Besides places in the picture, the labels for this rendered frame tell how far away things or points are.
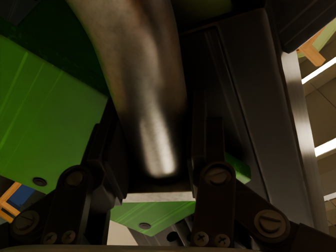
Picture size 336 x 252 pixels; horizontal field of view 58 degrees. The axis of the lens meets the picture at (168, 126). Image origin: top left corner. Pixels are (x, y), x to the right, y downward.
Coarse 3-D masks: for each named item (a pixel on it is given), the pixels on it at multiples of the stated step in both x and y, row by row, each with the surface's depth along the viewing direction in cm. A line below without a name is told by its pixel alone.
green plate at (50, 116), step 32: (64, 0) 20; (0, 32) 13; (32, 32) 16; (64, 32) 18; (0, 64) 14; (32, 64) 14; (64, 64) 15; (96, 64) 18; (0, 96) 16; (32, 96) 16; (64, 96) 16; (96, 96) 15; (0, 128) 18; (32, 128) 17; (64, 128) 17; (0, 160) 20; (32, 160) 20; (64, 160) 19; (128, 224) 25; (160, 224) 24
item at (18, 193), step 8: (16, 184) 476; (8, 192) 465; (16, 192) 477; (24, 192) 484; (32, 192) 491; (0, 200) 453; (8, 200) 468; (16, 200) 471; (24, 200) 477; (0, 208) 481; (8, 208) 458; (16, 208) 476; (0, 216) 489; (8, 216) 491
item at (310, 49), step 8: (328, 24) 270; (320, 32) 262; (328, 32) 270; (312, 40) 255; (320, 40) 269; (304, 48) 257; (312, 48) 260; (320, 48) 269; (312, 56) 261; (320, 56) 262; (320, 64) 262
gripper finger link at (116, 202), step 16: (112, 112) 13; (96, 128) 14; (112, 128) 12; (96, 144) 12; (112, 144) 12; (96, 160) 11; (112, 160) 12; (128, 160) 14; (96, 176) 12; (112, 176) 12; (128, 176) 14; (96, 192) 11; (112, 192) 12; (32, 208) 11; (48, 208) 11; (96, 208) 12; (16, 224) 10; (32, 224) 10; (16, 240) 10; (32, 240) 10
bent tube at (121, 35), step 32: (96, 0) 8; (128, 0) 8; (160, 0) 9; (96, 32) 9; (128, 32) 9; (160, 32) 9; (128, 64) 10; (160, 64) 10; (128, 96) 11; (160, 96) 11; (128, 128) 12; (160, 128) 12; (160, 160) 13; (128, 192) 14; (160, 192) 14
